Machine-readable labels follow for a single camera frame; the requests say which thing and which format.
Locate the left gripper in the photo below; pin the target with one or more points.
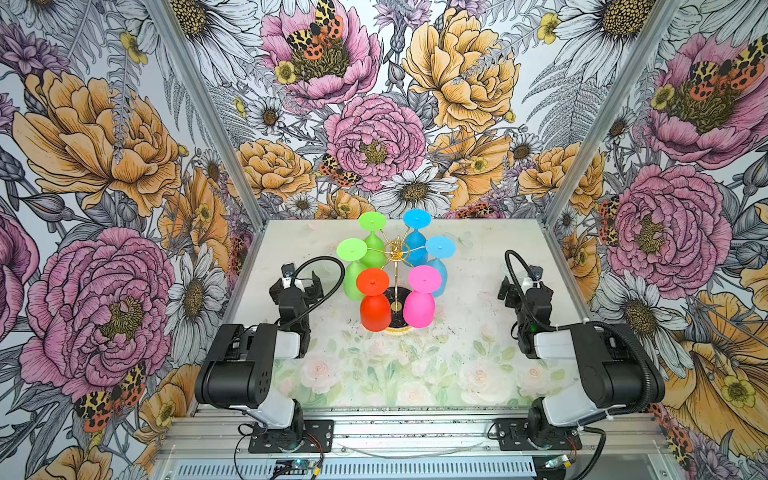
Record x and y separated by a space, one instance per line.
294 294

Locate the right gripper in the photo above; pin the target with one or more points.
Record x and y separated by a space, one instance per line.
529 297

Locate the red wine glass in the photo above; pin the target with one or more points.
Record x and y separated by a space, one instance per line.
375 310

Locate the light blue wine glass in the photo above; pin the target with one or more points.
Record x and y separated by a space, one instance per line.
440 248

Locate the pink wine glass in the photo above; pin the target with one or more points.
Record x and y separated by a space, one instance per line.
419 307

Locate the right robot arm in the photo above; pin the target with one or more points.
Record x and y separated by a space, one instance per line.
616 376

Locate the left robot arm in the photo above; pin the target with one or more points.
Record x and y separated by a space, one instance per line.
237 372

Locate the front green wine glass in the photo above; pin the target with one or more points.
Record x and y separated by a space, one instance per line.
352 251

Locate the green wine glass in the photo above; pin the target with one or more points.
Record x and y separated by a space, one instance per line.
373 223
352 251

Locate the back green wine glass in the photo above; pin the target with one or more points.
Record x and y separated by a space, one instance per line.
373 223

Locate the gold wine glass rack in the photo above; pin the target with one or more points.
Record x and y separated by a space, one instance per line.
396 253

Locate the back blue wine glass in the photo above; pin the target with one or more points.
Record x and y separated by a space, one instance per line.
416 220

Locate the small green circuit board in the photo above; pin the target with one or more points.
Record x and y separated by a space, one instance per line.
294 467

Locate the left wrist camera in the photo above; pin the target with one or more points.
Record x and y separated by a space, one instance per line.
288 271

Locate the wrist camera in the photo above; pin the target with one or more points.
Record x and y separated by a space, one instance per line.
535 273
288 271

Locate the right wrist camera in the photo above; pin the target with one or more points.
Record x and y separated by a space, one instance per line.
535 273

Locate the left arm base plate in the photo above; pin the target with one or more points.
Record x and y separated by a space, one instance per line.
308 436

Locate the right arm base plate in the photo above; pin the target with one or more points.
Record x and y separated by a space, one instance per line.
518 434

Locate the aluminium front rail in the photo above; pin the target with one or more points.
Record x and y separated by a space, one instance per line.
421 443

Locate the right aluminium corner post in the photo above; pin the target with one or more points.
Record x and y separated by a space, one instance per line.
644 49

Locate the aluminium corner post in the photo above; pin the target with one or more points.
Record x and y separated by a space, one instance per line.
644 49
172 37

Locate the left aluminium corner post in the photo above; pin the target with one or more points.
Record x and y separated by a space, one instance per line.
172 37

